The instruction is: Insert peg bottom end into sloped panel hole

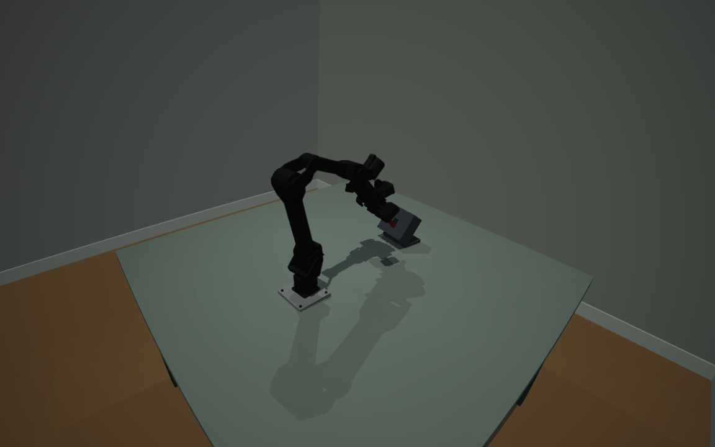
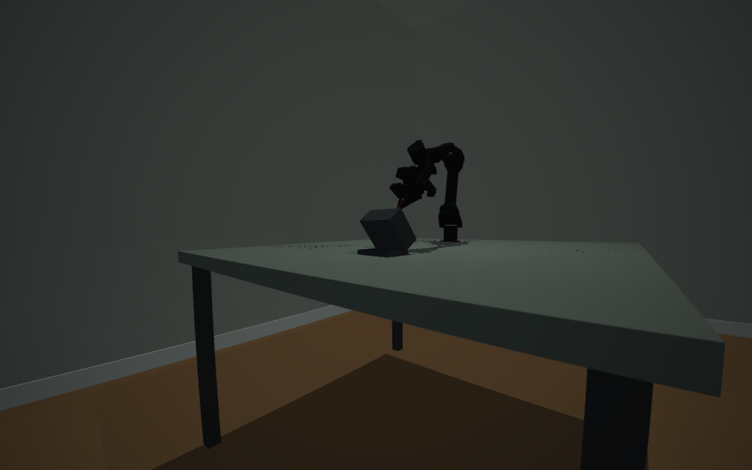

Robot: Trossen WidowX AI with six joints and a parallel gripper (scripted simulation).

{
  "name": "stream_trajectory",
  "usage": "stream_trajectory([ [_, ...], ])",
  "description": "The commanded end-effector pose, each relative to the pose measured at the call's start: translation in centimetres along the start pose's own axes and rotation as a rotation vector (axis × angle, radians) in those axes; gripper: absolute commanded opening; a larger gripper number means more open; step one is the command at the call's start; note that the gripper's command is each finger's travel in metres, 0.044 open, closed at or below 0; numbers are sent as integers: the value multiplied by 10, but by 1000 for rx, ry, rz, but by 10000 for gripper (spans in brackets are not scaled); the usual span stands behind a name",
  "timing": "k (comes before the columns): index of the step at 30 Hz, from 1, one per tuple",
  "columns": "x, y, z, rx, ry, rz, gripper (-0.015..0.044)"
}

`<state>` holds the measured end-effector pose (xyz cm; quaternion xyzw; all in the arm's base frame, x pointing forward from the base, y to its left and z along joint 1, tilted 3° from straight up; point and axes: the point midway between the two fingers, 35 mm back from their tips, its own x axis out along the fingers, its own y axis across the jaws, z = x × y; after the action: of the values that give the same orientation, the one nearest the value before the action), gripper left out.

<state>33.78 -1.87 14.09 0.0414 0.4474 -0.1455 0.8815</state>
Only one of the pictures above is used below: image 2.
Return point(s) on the dark grey sloped panel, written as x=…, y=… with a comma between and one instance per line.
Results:
x=389, y=232

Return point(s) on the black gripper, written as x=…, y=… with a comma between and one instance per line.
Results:
x=411, y=191

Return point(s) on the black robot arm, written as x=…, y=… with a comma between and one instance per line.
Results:
x=425, y=158

